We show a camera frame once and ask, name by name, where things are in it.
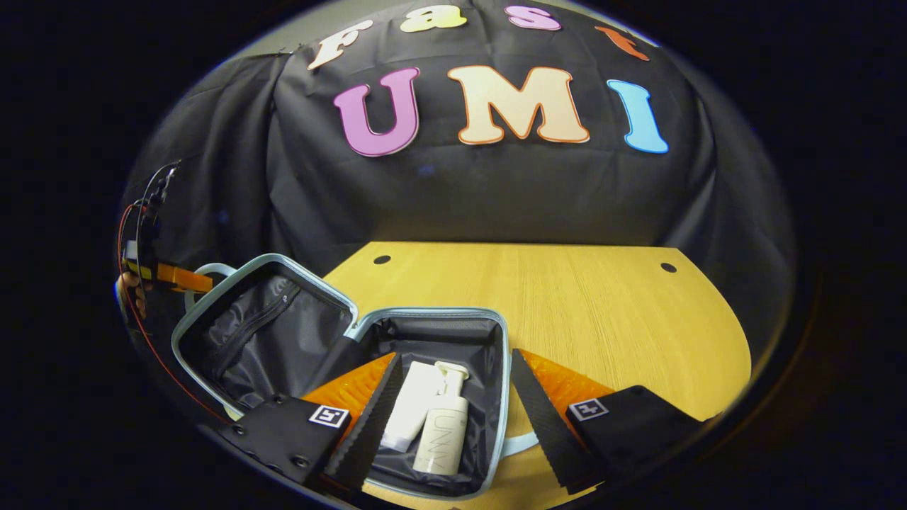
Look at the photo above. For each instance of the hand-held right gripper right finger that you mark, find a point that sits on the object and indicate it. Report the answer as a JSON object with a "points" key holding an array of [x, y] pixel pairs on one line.
{"points": [[545, 425]]}

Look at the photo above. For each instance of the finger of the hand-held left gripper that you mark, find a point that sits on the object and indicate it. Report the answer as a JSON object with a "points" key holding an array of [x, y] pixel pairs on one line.
{"points": [[184, 278]]}

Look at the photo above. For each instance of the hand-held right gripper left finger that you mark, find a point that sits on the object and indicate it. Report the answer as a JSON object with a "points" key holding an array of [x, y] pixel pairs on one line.
{"points": [[372, 425]]}

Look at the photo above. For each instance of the white squeeze tube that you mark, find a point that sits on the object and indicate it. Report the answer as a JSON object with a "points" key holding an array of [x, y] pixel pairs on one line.
{"points": [[411, 407]]}

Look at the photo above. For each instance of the light blue suitcase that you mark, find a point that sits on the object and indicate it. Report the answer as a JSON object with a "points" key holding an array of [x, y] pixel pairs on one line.
{"points": [[269, 340]]}

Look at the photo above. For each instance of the black backdrop cloth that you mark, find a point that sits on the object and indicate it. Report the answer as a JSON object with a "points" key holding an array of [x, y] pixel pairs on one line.
{"points": [[496, 191]]}

